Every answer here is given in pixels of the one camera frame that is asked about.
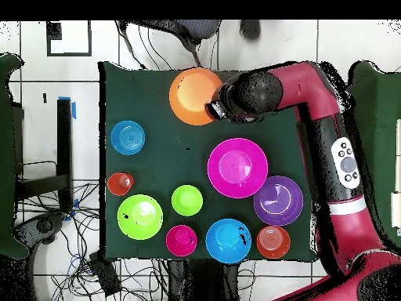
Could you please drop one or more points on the small shallow blue bowl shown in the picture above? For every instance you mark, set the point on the small shallow blue bowl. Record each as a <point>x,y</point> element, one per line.
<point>127,138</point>

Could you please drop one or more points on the purple bowl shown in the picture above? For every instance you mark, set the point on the purple bowl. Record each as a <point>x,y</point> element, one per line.
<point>278,200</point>

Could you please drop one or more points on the blue tape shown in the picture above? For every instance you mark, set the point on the blue tape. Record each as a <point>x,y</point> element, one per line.
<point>74,109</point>

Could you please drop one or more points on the dark round floor object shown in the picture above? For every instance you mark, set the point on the dark round floor object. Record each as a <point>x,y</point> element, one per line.
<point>250,29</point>

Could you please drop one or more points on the dark green table cloth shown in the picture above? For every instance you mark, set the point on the dark green table cloth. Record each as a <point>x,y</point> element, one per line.
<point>150,100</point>

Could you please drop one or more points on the large blue bowl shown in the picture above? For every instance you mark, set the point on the large blue bowl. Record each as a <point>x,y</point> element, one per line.
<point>227,240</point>

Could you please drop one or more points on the black chair base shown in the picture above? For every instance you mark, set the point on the black chair base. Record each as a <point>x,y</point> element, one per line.
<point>45,225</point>

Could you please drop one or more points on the large orange bowl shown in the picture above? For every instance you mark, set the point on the large orange bowl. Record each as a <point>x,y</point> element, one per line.
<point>191,94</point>

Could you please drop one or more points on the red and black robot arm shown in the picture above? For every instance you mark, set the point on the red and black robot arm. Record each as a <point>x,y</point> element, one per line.
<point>344,225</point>

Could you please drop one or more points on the small black floor item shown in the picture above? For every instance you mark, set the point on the small black floor item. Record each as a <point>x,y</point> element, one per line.
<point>44,97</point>

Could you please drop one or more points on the grey office chair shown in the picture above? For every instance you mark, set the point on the grey office chair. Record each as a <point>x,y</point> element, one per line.
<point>197,29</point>

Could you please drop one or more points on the large pink bowl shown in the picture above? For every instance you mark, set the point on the large pink bowl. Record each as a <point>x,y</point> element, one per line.
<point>237,166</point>

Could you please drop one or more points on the white box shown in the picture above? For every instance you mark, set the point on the white box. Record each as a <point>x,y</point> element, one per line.
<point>396,210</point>

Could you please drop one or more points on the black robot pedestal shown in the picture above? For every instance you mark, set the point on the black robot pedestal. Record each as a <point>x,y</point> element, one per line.
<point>203,282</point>

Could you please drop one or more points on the black power strip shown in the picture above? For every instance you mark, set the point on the black power strip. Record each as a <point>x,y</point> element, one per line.
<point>106,276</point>

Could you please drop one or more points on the small crimson bowl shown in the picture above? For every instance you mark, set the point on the small crimson bowl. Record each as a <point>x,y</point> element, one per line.
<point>181,240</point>

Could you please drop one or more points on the small green bowl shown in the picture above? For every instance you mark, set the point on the small green bowl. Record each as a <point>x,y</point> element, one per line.
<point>187,200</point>

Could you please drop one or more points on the large green bowl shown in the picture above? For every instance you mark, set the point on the large green bowl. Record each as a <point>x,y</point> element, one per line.
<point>141,219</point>

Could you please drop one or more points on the orange cup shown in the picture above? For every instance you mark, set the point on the orange cup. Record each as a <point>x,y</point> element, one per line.
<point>119,185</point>

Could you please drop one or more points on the small orange bowl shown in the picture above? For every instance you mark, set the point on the small orange bowl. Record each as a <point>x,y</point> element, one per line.
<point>273,242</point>

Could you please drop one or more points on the green side table cloth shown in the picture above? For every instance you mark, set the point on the green side table cloth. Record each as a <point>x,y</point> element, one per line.
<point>7,156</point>
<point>382,125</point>

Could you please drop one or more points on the black stand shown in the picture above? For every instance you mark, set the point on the black stand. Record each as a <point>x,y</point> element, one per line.
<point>64,141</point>

